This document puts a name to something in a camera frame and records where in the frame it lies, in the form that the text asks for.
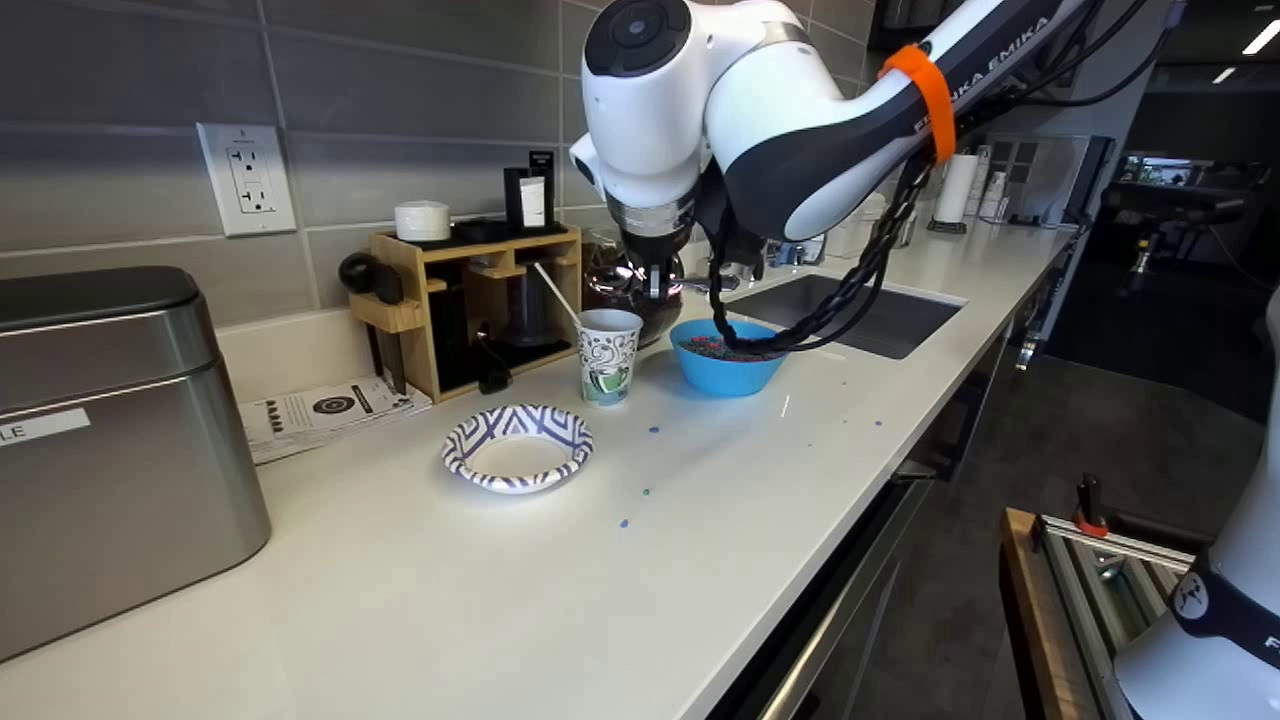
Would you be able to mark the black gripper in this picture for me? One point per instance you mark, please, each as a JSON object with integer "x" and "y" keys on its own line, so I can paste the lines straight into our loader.
{"x": 655, "y": 264}

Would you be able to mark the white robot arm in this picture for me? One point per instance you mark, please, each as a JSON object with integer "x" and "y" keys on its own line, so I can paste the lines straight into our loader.
{"x": 698, "y": 107}

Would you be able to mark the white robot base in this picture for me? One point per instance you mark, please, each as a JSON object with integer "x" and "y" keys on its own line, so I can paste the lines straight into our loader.
{"x": 1218, "y": 644}

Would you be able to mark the paper coffee cup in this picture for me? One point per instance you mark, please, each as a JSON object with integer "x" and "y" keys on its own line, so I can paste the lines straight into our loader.
{"x": 605, "y": 347}

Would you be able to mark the blue patterned paper bowl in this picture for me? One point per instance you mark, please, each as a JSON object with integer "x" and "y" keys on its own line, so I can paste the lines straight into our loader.
{"x": 518, "y": 448}

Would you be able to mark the wooden stir stick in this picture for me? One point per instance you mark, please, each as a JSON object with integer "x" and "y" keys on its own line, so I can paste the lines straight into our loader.
{"x": 554, "y": 289}

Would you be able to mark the black box on shelf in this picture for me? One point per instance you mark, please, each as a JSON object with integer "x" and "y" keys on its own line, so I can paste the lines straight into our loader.
{"x": 531, "y": 193}

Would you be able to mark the wooden organiser shelf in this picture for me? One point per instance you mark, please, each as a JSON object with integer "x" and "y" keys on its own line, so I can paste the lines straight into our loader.
{"x": 467, "y": 315}

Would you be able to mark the white round container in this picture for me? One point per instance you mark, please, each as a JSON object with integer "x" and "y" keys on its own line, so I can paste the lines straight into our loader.
{"x": 420, "y": 223}

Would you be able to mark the kitchen sink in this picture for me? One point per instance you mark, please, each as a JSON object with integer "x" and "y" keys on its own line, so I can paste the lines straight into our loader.
{"x": 895, "y": 322}

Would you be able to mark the white paper card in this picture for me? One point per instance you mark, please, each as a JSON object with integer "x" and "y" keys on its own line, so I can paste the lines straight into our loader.
{"x": 313, "y": 416}

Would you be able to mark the wooden cart with rails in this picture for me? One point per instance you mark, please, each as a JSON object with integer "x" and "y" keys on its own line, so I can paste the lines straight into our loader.
{"x": 1079, "y": 590}

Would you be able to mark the stainless steel bin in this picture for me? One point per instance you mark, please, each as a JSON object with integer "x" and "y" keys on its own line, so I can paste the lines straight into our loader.
{"x": 127, "y": 471}

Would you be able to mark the white wall outlet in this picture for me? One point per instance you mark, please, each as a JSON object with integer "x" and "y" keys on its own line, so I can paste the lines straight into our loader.
{"x": 249, "y": 181}

